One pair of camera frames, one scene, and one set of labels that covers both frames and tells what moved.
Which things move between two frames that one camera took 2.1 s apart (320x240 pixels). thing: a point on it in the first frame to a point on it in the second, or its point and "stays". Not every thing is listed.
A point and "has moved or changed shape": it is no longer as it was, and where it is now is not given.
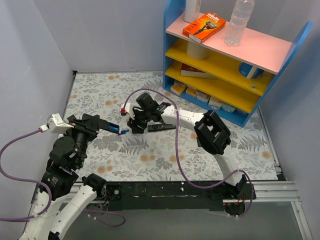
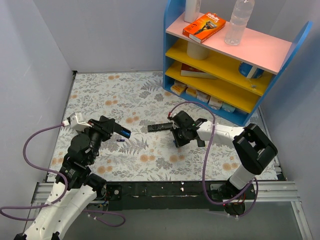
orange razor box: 202,28 stays
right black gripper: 139,116 to 176,133
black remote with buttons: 158,127 stays
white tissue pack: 202,96 stays
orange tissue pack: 191,91 stays
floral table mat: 156,139 stays
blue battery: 113,128 has moved or changed shape
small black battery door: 199,143 stays
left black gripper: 88,125 to 106,125
